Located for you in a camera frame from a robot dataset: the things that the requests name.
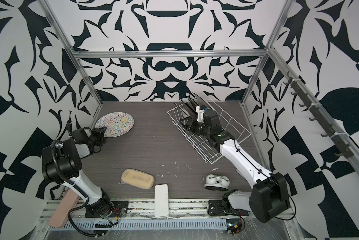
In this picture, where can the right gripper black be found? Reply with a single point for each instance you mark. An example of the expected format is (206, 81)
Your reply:
(191, 124)

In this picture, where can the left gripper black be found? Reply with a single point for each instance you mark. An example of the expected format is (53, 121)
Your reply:
(97, 131)

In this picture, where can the colourful speckled round plate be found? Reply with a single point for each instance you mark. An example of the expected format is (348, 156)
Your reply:
(117, 124)

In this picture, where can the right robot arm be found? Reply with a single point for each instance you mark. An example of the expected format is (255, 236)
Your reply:
(269, 195)

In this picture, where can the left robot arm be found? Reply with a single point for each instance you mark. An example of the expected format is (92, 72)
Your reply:
(62, 164)

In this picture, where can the floral square plate black rim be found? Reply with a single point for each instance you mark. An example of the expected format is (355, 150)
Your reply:
(191, 107)

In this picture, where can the dark glass plate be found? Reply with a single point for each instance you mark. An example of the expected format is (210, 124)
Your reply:
(199, 101)

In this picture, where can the beige sponge case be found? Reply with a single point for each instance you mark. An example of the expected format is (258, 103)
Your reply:
(137, 179)

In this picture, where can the white round gadget black base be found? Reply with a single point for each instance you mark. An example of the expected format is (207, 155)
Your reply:
(217, 183)

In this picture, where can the white rectangular box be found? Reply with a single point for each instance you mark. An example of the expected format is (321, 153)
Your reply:
(161, 201)

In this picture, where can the pink eraser block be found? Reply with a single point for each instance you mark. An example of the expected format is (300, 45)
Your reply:
(60, 216)

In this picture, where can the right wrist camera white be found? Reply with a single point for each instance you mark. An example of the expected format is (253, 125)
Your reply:
(200, 110)

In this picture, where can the white wire dish rack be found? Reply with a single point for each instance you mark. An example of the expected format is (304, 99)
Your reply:
(209, 148)

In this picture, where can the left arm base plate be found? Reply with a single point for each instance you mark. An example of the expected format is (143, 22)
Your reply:
(118, 209)

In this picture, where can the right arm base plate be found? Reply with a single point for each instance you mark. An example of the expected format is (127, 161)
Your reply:
(222, 208)

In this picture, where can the white slotted cable duct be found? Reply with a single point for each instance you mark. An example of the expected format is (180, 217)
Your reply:
(172, 224)

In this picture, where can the wall hook rail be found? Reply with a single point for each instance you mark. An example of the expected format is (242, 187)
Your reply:
(320, 115)

